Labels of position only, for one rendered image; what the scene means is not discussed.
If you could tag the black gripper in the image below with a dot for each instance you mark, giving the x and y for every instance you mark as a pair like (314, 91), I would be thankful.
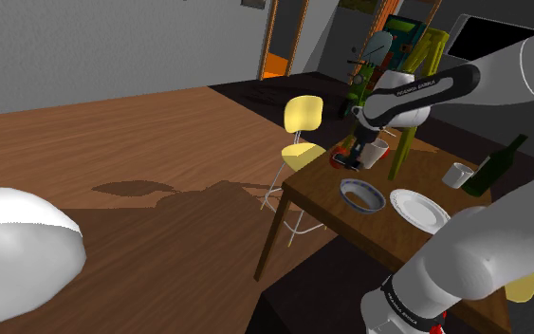
(358, 150)

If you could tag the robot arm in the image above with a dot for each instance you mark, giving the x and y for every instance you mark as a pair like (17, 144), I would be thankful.
(474, 259)

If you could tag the white mug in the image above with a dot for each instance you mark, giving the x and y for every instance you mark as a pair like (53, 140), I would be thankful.
(376, 155)

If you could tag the red round object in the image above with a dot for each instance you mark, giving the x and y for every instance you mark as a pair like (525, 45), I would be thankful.
(337, 151)

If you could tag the olive green chair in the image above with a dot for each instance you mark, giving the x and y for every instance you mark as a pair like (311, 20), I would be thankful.
(400, 155)

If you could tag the brown wooden table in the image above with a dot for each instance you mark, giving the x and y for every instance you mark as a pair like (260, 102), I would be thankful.
(322, 189)

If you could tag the white bowl with blue rim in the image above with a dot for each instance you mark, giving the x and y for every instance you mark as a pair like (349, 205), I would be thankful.
(367, 203)

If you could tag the yellow chair with metal legs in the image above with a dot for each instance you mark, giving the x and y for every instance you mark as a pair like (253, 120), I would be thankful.
(521, 289)
(302, 115)

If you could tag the white plate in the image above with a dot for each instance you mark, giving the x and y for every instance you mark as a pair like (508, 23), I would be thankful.
(417, 210)

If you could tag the small white cup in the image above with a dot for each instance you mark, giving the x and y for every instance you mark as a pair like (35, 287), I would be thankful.
(455, 176)

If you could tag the grey door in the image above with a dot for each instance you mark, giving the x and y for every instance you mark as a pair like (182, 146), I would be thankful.
(340, 37)

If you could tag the cluttered shelf unit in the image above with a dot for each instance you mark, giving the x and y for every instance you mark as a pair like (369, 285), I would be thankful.
(400, 34)

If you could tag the dark green bottle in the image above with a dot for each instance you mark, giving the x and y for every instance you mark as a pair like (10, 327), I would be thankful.
(491, 169)

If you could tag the black flat screen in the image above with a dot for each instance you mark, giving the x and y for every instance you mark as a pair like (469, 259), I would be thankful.
(488, 39)

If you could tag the white rounded object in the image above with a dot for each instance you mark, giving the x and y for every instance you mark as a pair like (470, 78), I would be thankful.
(17, 259)

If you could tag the doorway with orange frame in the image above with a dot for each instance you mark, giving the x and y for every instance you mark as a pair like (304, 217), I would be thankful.
(276, 41)

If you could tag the wall picture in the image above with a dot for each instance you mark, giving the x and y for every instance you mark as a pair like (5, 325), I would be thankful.
(252, 3)

